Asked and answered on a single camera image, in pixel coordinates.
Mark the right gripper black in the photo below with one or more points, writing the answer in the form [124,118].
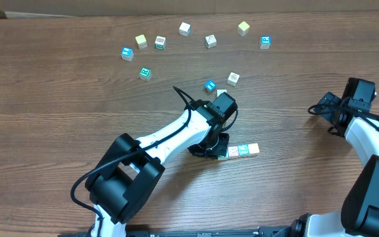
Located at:
[328,105]

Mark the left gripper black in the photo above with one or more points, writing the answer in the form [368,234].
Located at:
[221,149]

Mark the white grapes picture block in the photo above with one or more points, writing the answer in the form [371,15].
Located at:
[224,157]

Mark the red letter U block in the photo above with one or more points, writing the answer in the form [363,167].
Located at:
[233,152]

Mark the white block blue side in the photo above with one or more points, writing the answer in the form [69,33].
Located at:
[243,150]

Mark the yellow side picture block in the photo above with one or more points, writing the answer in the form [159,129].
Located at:
[253,149]

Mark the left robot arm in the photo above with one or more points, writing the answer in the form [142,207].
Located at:
[128,172]

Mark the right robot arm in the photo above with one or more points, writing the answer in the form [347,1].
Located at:
[351,119]

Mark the white block yellow side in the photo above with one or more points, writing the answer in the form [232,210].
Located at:
[218,92]

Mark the blue letter T block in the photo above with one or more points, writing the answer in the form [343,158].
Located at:
[210,86]

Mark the white picture block dark side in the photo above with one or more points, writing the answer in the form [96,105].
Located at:
[233,79]

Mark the blue letter P block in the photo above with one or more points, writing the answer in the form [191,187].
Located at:
[265,42]

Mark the green letter R block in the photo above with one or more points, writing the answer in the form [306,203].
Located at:
[145,74]

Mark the white picture block centre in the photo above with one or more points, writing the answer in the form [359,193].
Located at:
[210,41]

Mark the wooden block green letter side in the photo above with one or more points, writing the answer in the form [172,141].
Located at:
[160,42]

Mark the yellow top block right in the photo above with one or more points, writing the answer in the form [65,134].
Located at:
[243,28]

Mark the white block top centre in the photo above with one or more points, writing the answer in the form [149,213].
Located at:
[185,29]

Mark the blue letter block far left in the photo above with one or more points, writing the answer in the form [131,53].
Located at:
[127,53]

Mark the yellow top block left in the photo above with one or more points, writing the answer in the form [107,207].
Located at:
[141,41]

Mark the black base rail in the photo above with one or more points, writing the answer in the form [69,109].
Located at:
[265,231]

